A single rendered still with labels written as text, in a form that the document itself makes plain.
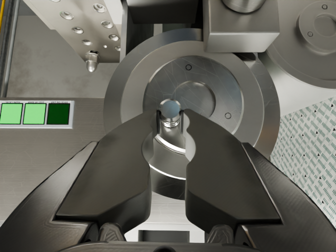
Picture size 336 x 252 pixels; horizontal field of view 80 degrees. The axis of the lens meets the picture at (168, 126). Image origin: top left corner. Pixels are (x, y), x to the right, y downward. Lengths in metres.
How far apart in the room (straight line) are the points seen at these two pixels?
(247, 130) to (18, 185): 0.55
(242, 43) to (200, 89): 0.05
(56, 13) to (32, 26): 1.94
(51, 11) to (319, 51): 0.42
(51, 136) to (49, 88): 1.49
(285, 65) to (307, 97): 0.04
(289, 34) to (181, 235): 0.51
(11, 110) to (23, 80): 1.58
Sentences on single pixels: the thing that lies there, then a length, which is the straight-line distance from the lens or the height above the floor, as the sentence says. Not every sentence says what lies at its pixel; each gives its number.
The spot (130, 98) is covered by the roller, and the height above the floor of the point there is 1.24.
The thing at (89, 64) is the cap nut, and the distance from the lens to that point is 0.57.
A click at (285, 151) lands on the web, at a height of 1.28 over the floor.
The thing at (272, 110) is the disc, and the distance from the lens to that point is 0.19.
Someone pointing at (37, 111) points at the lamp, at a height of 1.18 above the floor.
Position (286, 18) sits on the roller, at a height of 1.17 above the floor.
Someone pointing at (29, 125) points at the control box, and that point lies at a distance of 0.61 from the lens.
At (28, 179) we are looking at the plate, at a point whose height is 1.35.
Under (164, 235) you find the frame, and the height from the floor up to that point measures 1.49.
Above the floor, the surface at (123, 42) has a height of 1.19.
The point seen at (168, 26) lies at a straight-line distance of 0.61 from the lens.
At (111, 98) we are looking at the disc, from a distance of 0.18.
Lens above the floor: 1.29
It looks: 9 degrees down
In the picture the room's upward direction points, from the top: 179 degrees counter-clockwise
